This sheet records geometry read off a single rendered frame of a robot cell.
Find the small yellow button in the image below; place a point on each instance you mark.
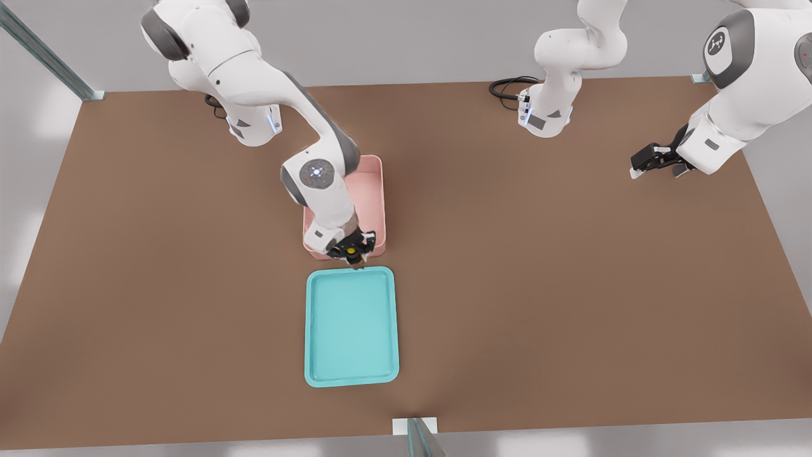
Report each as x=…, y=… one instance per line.
x=351, y=252

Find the pink open box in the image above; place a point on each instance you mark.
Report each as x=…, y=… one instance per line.
x=370, y=197

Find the pale blue-green tray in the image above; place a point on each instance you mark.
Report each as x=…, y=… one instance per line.
x=351, y=327

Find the silver frame post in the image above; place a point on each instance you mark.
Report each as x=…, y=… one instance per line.
x=701, y=77
x=419, y=437
x=47, y=56

